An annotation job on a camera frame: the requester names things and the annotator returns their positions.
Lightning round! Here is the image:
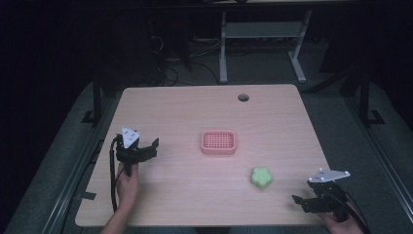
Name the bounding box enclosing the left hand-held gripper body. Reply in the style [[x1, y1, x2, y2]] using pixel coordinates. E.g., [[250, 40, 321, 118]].
[[114, 126, 144, 177]]

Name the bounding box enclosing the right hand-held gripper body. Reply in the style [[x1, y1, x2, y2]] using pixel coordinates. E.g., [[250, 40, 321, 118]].
[[306, 167, 352, 223]]

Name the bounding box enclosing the person's left hand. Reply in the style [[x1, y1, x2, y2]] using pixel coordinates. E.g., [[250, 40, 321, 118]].
[[115, 162, 141, 213]]

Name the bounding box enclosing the person's right hand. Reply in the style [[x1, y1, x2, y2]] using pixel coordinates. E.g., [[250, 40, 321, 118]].
[[319, 200, 366, 234]]

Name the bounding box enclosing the green flower-shaped soap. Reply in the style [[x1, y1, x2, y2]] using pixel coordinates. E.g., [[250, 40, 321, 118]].
[[249, 166, 274, 189]]

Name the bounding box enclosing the black metal stand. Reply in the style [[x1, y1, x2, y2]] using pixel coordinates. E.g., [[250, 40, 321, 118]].
[[81, 69, 105, 127], [357, 61, 387, 129]]

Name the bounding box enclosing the pink soap dish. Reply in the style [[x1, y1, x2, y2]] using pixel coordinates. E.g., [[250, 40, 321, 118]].
[[200, 130, 238, 156]]

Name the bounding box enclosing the white metal stand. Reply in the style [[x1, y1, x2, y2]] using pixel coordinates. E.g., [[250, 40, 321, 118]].
[[218, 9, 314, 85]]

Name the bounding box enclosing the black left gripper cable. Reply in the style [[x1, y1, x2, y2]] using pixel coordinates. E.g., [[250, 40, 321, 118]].
[[109, 135, 126, 214]]

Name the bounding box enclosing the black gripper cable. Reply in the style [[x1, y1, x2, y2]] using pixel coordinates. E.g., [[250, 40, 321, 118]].
[[109, 135, 126, 214], [330, 190, 372, 234]]

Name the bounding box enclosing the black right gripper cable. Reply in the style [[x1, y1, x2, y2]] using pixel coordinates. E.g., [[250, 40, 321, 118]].
[[330, 190, 372, 234]]

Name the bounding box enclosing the aluminium floor rail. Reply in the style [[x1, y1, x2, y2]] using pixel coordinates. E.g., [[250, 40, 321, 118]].
[[40, 94, 115, 234], [343, 94, 413, 215]]

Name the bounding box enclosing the tangle of floor cables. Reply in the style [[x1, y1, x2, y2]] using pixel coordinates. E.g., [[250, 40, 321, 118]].
[[147, 30, 222, 88]]

